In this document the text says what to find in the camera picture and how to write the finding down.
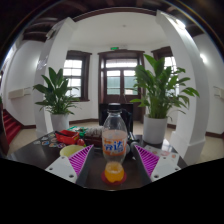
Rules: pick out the grey round ball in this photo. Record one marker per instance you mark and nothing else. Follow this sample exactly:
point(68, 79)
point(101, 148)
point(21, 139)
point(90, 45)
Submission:
point(133, 146)

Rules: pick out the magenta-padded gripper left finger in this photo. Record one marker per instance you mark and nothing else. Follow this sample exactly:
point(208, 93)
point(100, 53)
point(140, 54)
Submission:
point(80, 160)

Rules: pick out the orange drink plastic bottle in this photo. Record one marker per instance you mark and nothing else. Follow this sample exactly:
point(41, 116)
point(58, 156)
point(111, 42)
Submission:
point(114, 146)

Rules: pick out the pale yellow cup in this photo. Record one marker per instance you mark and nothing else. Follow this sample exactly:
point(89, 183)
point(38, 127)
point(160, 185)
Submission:
point(70, 150)

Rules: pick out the white wall radiator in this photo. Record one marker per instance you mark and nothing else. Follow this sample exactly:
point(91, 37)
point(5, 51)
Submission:
point(20, 93)
point(220, 93)

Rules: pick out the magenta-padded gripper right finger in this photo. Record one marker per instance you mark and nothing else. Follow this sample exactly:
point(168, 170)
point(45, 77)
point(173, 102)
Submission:
point(148, 160)

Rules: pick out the red carpeted staircase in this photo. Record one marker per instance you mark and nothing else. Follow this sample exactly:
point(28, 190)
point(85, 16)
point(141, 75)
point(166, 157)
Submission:
point(11, 126)

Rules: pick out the dark framed window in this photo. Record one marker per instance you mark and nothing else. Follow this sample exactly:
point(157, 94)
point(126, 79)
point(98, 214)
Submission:
point(170, 60)
point(73, 76)

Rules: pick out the green exit sign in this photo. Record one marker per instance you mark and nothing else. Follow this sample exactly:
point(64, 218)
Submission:
point(114, 48)

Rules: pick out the small potted plant white pot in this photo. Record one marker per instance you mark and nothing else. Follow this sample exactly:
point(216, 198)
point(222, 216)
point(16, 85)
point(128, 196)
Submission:
point(56, 91)

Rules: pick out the red plastic box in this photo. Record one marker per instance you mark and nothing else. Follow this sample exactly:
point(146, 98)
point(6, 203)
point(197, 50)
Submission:
point(66, 137)

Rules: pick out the large potted plant white pot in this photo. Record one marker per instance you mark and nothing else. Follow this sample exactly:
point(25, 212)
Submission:
point(158, 90)

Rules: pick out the printed paper leaflet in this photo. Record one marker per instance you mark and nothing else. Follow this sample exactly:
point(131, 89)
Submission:
point(163, 152)

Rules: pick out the small red ball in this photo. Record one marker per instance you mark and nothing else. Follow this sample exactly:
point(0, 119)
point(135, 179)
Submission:
point(80, 142)

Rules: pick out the dark wooden glazed door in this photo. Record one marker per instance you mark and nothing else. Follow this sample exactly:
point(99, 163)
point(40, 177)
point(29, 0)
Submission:
point(118, 78)

